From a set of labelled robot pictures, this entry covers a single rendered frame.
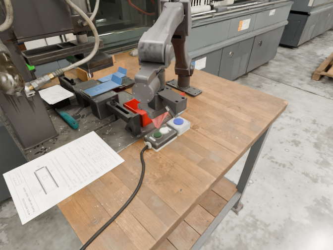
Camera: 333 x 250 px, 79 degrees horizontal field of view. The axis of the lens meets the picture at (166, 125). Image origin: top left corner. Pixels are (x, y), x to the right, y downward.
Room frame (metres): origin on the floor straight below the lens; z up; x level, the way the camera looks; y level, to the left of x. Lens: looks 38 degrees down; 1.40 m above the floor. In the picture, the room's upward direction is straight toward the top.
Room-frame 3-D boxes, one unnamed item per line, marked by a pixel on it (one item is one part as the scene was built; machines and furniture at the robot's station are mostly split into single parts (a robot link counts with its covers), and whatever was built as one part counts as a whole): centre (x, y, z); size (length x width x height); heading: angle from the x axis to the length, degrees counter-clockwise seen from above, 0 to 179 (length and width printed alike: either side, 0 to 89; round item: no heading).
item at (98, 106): (0.77, 0.31, 0.94); 0.20 x 0.10 x 0.07; 46
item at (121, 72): (1.03, 0.29, 0.93); 0.15 x 0.07 x 0.03; 139
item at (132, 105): (0.75, 0.05, 0.93); 0.25 x 0.12 x 0.06; 136
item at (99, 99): (0.77, 0.31, 0.98); 0.20 x 0.10 x 0.01; 46
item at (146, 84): (0.49, 0.04, 1.18); 0.12 x 0.09 x 0.12; 164
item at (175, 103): (0.49, -0.01, 1.09); 0.11 x 0.07 x 0.06; 44
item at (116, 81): (0.78, 0.27, 1.00); 0.15 x 0.07 x 0.03; 136
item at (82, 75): (1.11, 0.37, 0.93); 0.25 x 0.13 x 0.08; 136
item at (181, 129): (0.61, -0.05, 0.90); 0.07 x 0.07 x 0.06; 46
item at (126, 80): (0.99, 0.27, 0.91); 0.17 x 0.16 x 0.02; 46
